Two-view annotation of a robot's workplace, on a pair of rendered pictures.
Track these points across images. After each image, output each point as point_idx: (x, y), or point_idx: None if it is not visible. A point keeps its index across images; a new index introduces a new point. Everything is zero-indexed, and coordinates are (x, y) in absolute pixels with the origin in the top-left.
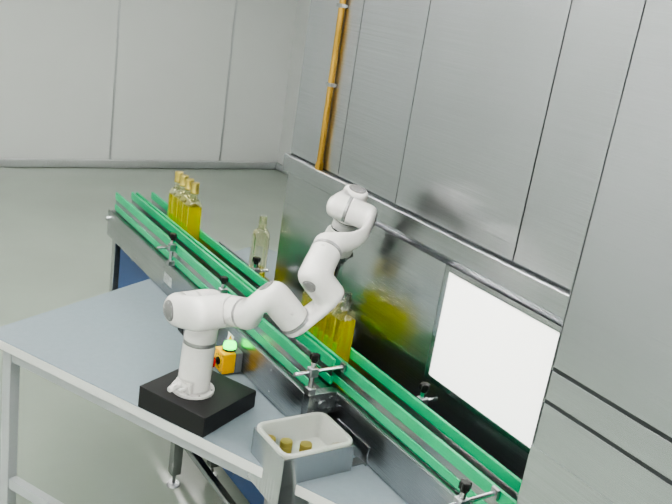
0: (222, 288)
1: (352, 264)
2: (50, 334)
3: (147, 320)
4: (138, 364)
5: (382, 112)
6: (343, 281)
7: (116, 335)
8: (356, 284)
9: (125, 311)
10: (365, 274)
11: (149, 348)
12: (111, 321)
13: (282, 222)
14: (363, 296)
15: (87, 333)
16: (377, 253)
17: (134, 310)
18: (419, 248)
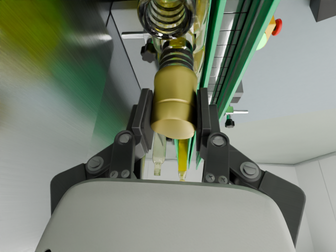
0: (231, 114)
1: (67, 130)
2: (323, 97)
3: (243, 100)
4: (321, 49)
5: None
6: (96, 93)
7: (283, 89)
8: (59, 67)
9: (247, 109)
10: (2, 83)
11: (281, 70)
12: (267, 102)
13: (143, 171)
14: (30, 6)
15: (299, 94)
16: None
17: (240, 109)
18: None
